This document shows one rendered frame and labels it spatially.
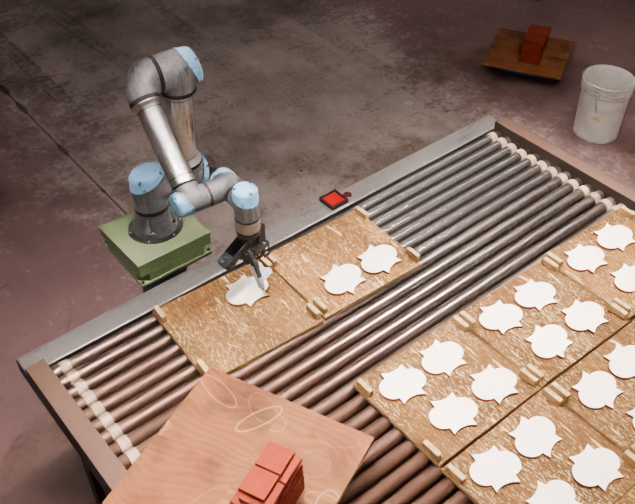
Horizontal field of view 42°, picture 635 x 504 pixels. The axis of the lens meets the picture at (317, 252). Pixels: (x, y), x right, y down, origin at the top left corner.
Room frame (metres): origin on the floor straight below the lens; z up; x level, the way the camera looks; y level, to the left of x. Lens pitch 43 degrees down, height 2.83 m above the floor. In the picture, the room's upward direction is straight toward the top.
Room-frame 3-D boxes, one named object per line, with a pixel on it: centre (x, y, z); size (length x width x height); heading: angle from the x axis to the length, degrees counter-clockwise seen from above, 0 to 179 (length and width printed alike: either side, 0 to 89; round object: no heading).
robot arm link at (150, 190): (2.18, 0.55, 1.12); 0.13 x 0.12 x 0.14; 123
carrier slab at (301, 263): (2.03, -0.08, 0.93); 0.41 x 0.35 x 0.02; 127
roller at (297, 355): (1.87, -0.23, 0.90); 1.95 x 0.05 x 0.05; 129
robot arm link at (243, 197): (1.89, 0.21, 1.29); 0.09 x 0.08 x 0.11; 33
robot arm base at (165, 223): (2.17, 0.56, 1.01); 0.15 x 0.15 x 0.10
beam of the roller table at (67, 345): (2.24, 0.07, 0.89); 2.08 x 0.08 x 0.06; 129
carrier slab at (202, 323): (1.77, 0.25, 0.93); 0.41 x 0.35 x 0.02; 126
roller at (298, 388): (1.80, -0.29, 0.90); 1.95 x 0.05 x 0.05; 129
